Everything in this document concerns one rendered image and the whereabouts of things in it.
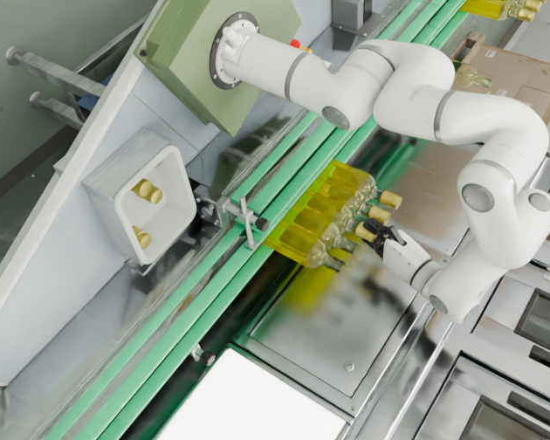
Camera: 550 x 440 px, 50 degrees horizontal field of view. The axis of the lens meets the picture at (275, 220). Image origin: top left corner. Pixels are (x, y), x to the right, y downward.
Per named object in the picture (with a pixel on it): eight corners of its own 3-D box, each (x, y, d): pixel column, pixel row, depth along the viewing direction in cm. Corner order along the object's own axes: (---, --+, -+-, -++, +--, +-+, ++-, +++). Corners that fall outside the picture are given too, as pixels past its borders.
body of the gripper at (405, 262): (435, 279, 135) (398, 250, 141) (441, 253, 127) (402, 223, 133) (412, 299, 132) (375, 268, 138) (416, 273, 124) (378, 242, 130)
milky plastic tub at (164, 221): (116, 251, 127) (146, 270, 124) (80, 182, 110) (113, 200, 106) (170, 198, 135) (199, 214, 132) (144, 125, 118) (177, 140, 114)
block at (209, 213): (198, 220, 138) (222, 232, 135) (189, 193, 130) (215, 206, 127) (208, 209, 139) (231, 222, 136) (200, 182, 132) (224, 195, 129)
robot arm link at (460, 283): (501, 211, 108) (457, 263, 126) (454, 247, 103) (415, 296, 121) (537, 244, 105) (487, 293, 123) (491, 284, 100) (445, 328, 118)
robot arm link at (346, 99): (278, 81, 106) (355, 113, 99) (318, 30, 110) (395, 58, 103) (286, 114, 114) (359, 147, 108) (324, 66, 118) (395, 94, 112)
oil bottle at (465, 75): (408, 71, 194) (484, 96, 183) (408, 58, 190) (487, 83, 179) (415, 59, 196) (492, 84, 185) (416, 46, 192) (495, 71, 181)
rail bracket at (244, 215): (223, 237, 136) (267, 261, 131) (210, 189, 123) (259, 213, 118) (231, 228, 138) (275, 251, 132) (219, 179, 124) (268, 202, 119)
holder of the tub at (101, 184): (123, 264, 132) (148, 280, 128) (79, 181, 110) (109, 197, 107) (174, 212, 140) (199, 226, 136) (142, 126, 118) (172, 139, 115)
